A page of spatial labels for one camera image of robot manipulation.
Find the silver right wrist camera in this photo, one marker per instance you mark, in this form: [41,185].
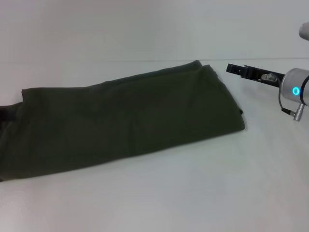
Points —
[304,31]

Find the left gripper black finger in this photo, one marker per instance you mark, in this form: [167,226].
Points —
[7,113]

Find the white and silver right arm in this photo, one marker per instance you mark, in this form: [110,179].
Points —
[297,87]

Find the dark green FREE t-shirt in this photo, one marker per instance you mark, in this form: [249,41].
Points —
[120,125]

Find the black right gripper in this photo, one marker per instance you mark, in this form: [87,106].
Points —
[268,76]

